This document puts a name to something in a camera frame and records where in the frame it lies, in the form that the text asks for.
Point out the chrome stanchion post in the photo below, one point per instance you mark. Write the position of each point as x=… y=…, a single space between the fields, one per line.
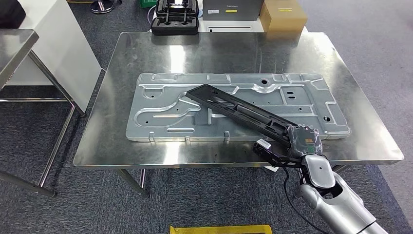
x=101 y=6

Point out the steel side table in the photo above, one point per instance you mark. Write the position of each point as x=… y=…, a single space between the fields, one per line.
x=13 y=45

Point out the white power strip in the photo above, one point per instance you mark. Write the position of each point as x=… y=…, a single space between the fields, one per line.
x=272 y=168

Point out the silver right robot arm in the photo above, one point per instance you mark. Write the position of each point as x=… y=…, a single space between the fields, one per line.
x=335 y=197

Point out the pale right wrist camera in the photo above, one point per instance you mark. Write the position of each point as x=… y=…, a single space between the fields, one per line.
x=267 y=150

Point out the grey upright metal panel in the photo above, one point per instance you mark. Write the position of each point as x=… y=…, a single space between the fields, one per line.
x=245 y=9

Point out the brown cardboard box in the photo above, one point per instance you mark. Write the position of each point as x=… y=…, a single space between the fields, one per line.
x=284 y=19

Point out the white flat box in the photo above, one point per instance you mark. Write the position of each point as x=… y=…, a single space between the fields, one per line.
x=232 y=25

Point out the black plastic licence plate bracket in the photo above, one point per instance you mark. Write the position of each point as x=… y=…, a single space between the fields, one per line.
x=238 y=111

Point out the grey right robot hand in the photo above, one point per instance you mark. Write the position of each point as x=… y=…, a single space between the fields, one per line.
x=305 y=140

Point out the machined aluminium panel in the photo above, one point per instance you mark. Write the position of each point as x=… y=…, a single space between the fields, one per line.
x=161 y=119

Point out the steel workbench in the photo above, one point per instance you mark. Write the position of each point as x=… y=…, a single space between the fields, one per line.
x=226 y=51

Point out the black foam tool case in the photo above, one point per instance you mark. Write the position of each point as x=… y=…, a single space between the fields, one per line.
x=174 y=27

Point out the white cabinet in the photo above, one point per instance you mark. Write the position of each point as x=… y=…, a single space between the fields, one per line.
x=64 y=58

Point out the green plastic crate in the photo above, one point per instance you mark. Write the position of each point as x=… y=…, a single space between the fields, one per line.
x=148 y=3

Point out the black bag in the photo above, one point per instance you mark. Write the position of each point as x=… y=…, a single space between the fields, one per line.
x=11 y=14

